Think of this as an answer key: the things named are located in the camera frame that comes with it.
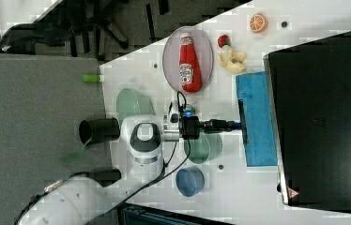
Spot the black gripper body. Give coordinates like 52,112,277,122
179,116,237,140

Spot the black toaster oven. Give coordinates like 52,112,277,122
235,26,351,217

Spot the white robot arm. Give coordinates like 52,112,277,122
14,101,241,225

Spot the green cup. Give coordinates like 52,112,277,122
184,133,222,164

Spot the red ketchup bottle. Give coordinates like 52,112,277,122
179,33,202,93

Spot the blue bowl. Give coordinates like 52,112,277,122
175,166,205,197

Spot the green perforated colander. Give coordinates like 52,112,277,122
116,88,154,122

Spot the yellow ginger root toy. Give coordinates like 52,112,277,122
218,45,247,74

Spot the small red strawberry toy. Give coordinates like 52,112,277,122
217,35,230,48

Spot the black cylinder at edge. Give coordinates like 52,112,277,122
79,118,120,145

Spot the green marker pen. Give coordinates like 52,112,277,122
83,74,104,83

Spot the orange slice toy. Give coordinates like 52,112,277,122
250,13,268,34

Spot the black office chair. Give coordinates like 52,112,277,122
0,0,129,60

